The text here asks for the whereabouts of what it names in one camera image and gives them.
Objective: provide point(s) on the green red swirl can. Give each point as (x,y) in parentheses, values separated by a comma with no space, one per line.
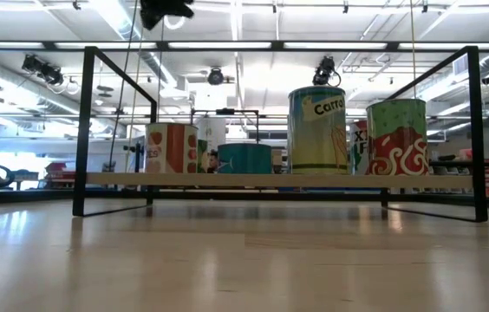
(397,138)

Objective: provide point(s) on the teal fish can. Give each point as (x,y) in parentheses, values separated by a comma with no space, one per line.
(244,159)

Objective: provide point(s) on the red white tomato can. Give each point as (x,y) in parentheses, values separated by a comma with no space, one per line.
(171,149)

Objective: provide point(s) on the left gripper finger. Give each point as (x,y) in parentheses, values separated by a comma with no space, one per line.
(177,8)
(150,13)

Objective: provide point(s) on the white column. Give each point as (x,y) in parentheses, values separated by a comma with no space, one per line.
(214,130)

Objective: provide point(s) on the black aluminium table frame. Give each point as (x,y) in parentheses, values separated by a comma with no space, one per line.
(314,196)

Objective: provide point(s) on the red storage box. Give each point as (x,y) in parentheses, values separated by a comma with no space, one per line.
(58,173)

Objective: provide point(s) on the black overhead light bar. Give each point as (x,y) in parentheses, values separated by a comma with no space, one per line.
(162,45)

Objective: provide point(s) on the round black ceiling camera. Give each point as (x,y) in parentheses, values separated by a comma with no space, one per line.
(215,76)

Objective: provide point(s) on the white red mixed fruit can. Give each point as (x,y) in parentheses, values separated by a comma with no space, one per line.
(358,147)

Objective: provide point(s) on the black background metal frame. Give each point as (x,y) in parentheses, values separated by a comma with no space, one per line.
(225,111)

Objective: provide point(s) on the black frame wooden shelf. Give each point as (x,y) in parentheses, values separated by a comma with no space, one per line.
(270,180)

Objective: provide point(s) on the pink container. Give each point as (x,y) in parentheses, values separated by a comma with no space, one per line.
(465,154)

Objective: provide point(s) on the cardboard box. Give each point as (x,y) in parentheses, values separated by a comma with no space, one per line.
(277,158)

